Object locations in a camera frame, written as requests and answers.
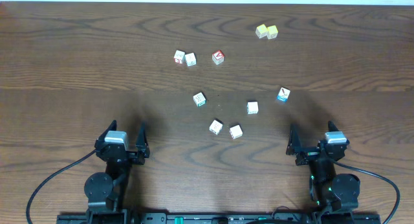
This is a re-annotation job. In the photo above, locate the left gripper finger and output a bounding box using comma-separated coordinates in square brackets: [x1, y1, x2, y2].
[98, 120, 117, 140]
[135, 122, 150, 153]

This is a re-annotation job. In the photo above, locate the white block blue pencil picture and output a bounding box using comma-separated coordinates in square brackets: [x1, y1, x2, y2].
[276, 87, 290, 102]

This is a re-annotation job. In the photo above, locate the plain white block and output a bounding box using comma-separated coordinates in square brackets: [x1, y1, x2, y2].
[246, 101, 259, 115]

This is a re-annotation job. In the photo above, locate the white block teal side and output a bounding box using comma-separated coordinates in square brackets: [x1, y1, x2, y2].
[193, 92, 206, 107]

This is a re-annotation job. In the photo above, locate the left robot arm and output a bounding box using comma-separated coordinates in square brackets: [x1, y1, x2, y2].
[84, 120, 150, 223]

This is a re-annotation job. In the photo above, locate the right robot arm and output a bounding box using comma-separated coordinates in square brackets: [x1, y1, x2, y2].
[286, 121, 360, 223]

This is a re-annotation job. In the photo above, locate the white block red number three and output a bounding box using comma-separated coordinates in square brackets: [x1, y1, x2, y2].
[173, 50, 185, 64]

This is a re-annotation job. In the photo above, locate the white block blue side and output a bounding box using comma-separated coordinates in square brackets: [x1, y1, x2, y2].
[185, 52, 197, 66]

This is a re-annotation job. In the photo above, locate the yellow block right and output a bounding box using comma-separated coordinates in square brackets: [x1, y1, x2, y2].
[267, 25, 279, 39]

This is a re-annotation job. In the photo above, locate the yellow block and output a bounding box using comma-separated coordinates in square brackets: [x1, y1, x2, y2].
[256, 24, 268, 38]
[267, 25, 279, 39]

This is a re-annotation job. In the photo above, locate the red letter A block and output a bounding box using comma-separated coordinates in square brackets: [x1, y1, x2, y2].
[212, 50, 225, 65]

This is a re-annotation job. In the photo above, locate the yellow block left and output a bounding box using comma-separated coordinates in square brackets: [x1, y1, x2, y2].
[256, 24, 268, 38]

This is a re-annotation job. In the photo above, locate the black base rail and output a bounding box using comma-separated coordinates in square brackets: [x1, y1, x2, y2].
[56, 211, 382, 224]

